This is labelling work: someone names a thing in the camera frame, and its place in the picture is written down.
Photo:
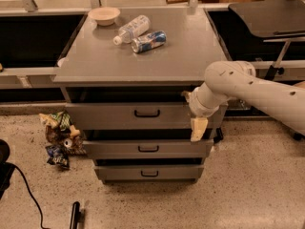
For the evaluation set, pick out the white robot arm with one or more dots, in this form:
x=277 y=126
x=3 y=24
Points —
x=225 y=80

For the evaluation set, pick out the grey three-drawer cabinet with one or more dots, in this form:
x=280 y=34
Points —
x=97 y=71

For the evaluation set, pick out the grey top drawer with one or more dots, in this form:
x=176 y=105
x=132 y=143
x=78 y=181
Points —
x=130 y=116

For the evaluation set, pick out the grey middle drawer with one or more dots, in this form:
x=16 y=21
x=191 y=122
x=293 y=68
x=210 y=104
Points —
x=135 y=149

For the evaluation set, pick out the metal shelf frame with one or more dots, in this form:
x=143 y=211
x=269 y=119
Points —
x=31 y=44
x=240 y=44

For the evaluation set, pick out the clear plastic water bottle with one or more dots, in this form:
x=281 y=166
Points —
x=133 y=29

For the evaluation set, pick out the grey bottom drawer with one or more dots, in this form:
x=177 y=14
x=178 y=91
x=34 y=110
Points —
x=162 y=172

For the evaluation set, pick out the blue silver soda can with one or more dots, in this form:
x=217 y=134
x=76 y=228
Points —
x=149 y=41

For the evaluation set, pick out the grey drawer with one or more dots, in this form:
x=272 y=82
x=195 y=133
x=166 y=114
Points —
x=135 y=149
x=162 y=172
x=130 y=116

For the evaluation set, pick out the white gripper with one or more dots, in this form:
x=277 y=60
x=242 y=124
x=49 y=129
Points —
x=197 y=106

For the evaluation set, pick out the left metal shelf frame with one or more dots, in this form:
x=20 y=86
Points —
x=31 y=44

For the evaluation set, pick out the black device at left edge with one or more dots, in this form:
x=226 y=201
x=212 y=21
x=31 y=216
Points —
x=6 y=169

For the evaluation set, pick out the green striped snack bag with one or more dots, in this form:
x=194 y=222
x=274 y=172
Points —
x=59 y=120

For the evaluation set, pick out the wooden stick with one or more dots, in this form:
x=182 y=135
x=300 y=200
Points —
x=176 y=1

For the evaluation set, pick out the right metal shelf frame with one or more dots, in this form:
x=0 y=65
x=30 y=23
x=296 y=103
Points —
x=240 y=44

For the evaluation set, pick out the beige paper bowl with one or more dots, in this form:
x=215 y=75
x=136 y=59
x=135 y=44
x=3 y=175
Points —
x=104 y=16

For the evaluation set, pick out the brown snack bag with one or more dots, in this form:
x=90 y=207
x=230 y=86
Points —
x=70 y=139

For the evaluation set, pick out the dark blue snack bag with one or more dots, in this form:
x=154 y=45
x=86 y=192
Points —
x=58 y=156

